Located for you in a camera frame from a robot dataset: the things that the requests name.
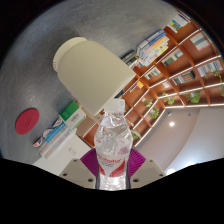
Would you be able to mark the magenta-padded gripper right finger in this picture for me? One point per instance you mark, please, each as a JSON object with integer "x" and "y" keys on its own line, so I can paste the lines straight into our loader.
{"x": 148, "y": 171}

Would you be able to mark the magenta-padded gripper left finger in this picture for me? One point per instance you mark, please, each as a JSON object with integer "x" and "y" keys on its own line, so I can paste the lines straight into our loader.
{"x": 77, "y": 171}

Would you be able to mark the clear plastic water bottle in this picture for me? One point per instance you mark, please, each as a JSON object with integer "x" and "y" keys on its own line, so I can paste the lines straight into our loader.
{"x": 113, "y": 143}

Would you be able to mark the round recessed ceiling light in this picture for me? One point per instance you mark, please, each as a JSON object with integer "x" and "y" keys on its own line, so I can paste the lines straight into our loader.
{"x": 171, "y": 124}

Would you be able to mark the green and white box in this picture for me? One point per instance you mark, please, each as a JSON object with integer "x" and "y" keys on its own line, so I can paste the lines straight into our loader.
{"x": 71, "y": 115}

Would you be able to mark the flat round red coaster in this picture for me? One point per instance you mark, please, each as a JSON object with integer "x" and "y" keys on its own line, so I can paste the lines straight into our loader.
{"x": 27, "y": 121}

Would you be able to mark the cream paper cup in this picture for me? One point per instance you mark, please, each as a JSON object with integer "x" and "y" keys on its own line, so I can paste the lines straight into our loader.
{"x": 93, "y": 76}

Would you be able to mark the low stack of magazines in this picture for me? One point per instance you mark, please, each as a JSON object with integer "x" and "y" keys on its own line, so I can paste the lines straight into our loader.
{"x": 130, "y": 59}

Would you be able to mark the colourful book stack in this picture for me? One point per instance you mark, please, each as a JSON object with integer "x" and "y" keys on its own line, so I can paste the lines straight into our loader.
{"x": 153, "y": 46}

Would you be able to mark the wooden wall shelf unit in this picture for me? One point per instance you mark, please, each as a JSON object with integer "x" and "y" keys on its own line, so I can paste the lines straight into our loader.
{"x": 186, "y": 66}

